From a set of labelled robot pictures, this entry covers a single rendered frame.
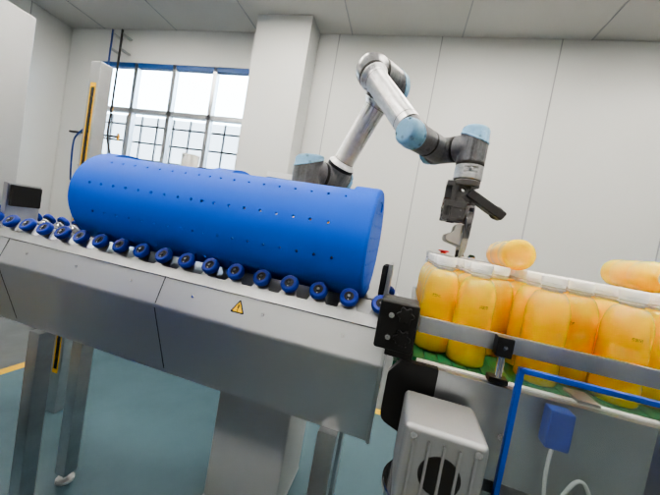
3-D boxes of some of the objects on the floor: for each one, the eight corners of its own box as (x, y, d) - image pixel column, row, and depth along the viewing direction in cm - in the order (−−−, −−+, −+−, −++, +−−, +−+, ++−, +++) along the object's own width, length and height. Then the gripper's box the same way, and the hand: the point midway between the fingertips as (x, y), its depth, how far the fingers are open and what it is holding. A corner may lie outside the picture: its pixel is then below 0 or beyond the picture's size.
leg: (23, 501, 105) (46, 325, 102) (35, 507, 104) (59, 330, 101) (1, 515, 100) (26, 330, 97) (14, 522, 98) (38, 335, 95)
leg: (67, 471, 119) (88, 316, 116) (78, 476, 117) (100, 319, 114) (50, 482, 113) (72, 319, 110) (62, 488, 112) (84, 323, 109)
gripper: (445, 184, 92) (431, 252, 93) (450, 175, 81) (435, 253, 81) (475, 188, 90) (462, 257, 91) (485, 179, 78) (469, 259, 79)
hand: (461, 253), depth 86 cm, fingers open, 5 cm apart
